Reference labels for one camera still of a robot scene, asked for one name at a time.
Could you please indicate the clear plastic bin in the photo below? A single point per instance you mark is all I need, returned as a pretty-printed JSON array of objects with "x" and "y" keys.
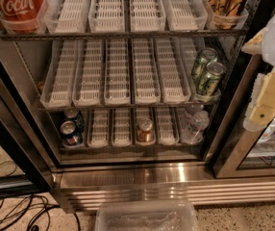
[{"x": 152, "y": 215}]

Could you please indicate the glass fridge door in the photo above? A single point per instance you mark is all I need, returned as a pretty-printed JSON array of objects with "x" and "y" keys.
[
  {"x": 237, "y": 152},
  {"x": 17, "y": 144}
]

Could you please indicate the white tray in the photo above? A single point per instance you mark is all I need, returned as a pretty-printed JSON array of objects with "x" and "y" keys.
[
  {"x": 106, "y": 16},
  {"x": 117, "y": 76},
  {"x": 144, "y": 113},
  {"x": 146, "y": 81},
  {"x": 167, "y": 129},
  {"x": 147, "y": 15},
  {"x": 185, "y": 15},
  {"x": 98, "y": 128},
  {"x": 59, "y": 81},
  {"x": 121, "y": 132},
  {"x": 67, "y": 16},
  {"x": 173, "y": 80},
  {"x": 88, "y": 79}
]

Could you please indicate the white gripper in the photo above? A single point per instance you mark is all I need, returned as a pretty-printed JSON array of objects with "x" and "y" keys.
[{"x": 264, "y": 42}]

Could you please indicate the copper brown can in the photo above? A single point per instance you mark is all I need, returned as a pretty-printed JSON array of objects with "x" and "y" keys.
[{"x": 145, "y": 129}]

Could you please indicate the green can front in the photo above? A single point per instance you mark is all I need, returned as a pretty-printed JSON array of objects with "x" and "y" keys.
[{"x": 210, "y": 79}]

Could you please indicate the clear water bottle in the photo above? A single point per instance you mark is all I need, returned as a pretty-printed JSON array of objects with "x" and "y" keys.
[
  {"x": 195, "y": 126},
  {"x": 192, "y": 109}
]

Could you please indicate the wire shelf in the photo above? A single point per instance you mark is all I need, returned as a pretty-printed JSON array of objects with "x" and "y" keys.
[
  {"x": 96, "y": 107},
  {"x": 126, "y": 35}
]

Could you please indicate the clear tray top left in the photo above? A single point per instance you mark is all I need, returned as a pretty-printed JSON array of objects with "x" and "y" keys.
[{"x": 22, "y": 24}]

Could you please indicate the glass fridge door right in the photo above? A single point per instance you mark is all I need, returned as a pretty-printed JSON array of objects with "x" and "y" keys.
[{"x": 237, "y": 152}]

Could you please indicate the glass fridge door left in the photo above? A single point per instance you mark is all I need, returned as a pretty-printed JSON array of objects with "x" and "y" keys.
[{"x": 17, "y": 144}]

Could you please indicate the clear tray top right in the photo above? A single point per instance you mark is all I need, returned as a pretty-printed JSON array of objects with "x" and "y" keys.
[{"x": 229, "y": 21}]

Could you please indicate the green can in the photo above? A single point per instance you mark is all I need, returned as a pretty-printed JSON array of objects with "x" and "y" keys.
[
  {"x": 205, "y": 56},
  {"x": 210, "y": 79}
]

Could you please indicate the clear tray middle right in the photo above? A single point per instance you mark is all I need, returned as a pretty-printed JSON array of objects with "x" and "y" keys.
[{"x": 188, "y": 49}]

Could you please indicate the white can behind door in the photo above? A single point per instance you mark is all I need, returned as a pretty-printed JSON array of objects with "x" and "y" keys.
[{"x": 268, "y": 132}]

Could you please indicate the blue can rear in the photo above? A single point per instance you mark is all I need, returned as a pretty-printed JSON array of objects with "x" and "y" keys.
[{"x": 75, "y": 116}]

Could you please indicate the blue can front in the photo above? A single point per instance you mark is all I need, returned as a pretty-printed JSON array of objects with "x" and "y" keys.
[{"x": 71, "y": 135}]

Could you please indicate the clear water bottle rear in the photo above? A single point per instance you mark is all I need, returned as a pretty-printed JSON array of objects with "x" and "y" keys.
[{"x": 192, "y": 109}]

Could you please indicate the gold patterned can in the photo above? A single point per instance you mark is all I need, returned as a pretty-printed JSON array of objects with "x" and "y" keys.
[{"x": 227, "y": 2}]

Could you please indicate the middle wire shelf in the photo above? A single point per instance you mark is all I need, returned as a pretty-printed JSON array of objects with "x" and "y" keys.
[{"x": 96, "y": 107}]

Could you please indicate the clear water bottle front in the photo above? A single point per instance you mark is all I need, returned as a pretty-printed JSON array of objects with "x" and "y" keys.
[{"x": 195, "y": 126}]

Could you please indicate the green can rear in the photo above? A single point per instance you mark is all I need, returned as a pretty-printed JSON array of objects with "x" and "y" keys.
[{"x": 205, "y": 56}]

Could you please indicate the top wire shelf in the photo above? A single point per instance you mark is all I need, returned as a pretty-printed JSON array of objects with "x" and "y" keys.
[{"x": 126, "y": 35}]

